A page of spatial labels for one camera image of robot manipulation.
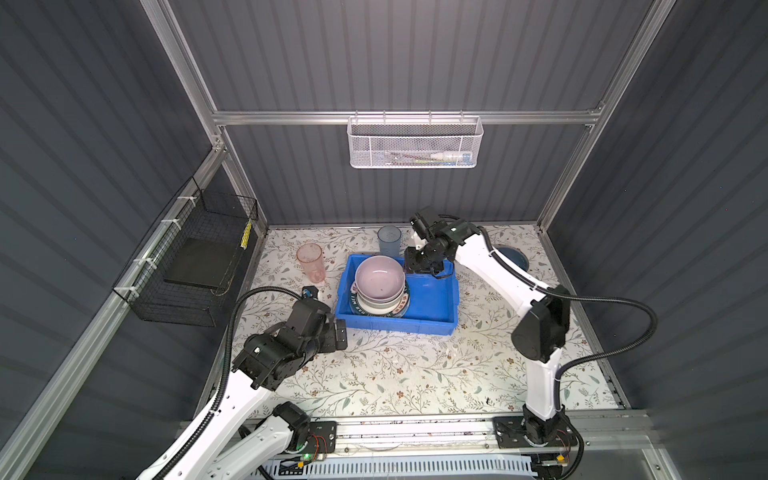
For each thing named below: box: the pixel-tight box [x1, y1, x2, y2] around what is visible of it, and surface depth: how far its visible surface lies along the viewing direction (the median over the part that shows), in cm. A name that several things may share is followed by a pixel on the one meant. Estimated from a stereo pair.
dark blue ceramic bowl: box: [493, 245, 529, 272], surface depth 107 cm
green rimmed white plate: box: [350, 278, 411, 318], surface depth 93 cm
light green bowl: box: [356, 292, 404, 315], surface depth 93 cm
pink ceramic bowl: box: [354, 255, 406, 302], surface depth 94 cm
